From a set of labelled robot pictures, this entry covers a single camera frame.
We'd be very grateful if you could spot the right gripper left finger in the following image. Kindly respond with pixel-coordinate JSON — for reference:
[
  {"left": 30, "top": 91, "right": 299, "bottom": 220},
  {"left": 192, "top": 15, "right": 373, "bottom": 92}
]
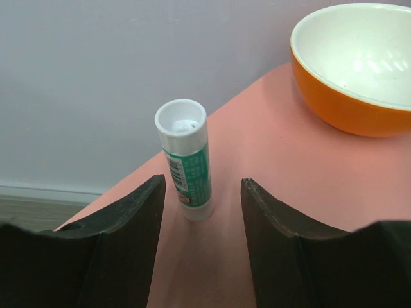
[{"left": 1, "top": 175, "right": 166, "bottom": 307}]

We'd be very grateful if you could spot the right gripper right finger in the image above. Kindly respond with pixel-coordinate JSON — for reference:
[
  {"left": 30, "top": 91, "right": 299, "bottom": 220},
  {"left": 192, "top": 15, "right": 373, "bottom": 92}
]
[{"left": 241, "top": 178, "right": 410, "bottom": 307}]

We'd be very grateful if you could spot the white glue stick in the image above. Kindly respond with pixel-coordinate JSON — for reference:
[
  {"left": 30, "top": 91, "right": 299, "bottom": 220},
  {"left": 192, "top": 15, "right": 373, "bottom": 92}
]
[{"left": 154, "top": 99, "right": 214, "bottom": 221}]

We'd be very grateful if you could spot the pink three tier shelf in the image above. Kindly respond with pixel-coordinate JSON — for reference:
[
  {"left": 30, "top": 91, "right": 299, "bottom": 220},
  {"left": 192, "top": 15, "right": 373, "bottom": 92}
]
[{"left": 53, "top": 62, "right": 411, "bottom": 308}]

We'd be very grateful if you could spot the orange bowl white inside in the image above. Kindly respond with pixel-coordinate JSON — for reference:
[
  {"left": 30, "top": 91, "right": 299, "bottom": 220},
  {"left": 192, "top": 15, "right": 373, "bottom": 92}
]
[{"left": 290, "top": 3, "right": 410, "bottom": 137}]

